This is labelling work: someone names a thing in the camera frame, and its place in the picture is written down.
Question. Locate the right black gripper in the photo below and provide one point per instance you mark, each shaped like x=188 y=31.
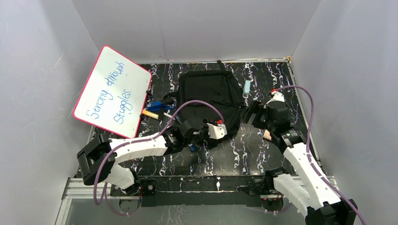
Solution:
x=256 y=106

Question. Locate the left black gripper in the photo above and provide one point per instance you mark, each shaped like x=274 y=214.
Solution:
x=199 y=136

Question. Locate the black student backpack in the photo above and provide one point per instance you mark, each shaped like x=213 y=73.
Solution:
x=219 y=88

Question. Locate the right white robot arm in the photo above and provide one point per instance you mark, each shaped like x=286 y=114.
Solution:
x=315 y=199

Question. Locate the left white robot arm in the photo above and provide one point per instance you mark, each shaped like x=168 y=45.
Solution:
x=100 y=159

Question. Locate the beige snap wallet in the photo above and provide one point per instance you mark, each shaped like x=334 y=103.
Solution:
x=267 y=135

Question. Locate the white stick pen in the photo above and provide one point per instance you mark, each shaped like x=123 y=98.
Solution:
x=168 y=115

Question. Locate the light blue eraser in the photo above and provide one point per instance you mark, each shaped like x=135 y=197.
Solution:
x=246 y=89

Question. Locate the blue stapler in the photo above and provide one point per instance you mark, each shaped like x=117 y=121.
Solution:
x=166 y=104

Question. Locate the beige glue stick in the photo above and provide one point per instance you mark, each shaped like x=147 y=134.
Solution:
x=150 y=114

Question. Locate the pink-framed whiteboard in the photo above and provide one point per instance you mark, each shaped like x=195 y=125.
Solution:
x=114 y=94

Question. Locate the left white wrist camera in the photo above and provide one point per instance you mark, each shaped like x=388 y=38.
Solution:
x=217 y=131

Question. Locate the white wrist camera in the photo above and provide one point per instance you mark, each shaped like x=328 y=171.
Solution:
x=276 y=96
x=217 y=131

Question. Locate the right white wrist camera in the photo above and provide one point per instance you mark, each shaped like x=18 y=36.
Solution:
x=276 y=96

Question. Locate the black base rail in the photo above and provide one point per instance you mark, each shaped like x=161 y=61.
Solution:
x=248 y=190

